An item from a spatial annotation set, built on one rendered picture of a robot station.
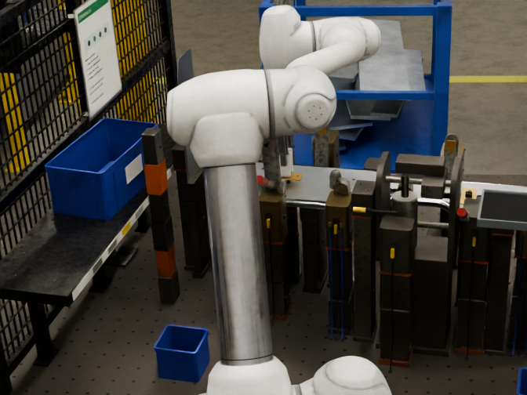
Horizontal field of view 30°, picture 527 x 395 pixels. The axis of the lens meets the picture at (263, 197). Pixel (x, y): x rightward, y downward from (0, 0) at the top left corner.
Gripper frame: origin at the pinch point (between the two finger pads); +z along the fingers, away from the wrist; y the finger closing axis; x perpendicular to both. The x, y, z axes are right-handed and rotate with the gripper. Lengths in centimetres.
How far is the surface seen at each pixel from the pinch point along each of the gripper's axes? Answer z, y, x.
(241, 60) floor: 106, 348, 122
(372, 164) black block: 6.9, 16.0, -20.1
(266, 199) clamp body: 0.9, -19.0, 0.1
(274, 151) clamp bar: -11.2, -16.8, -1.8
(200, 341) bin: 31, -40, 13
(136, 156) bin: -6.4, -15.6, 34.7
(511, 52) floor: 106, 385, -44
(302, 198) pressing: 5.9, -7.9, -6.1
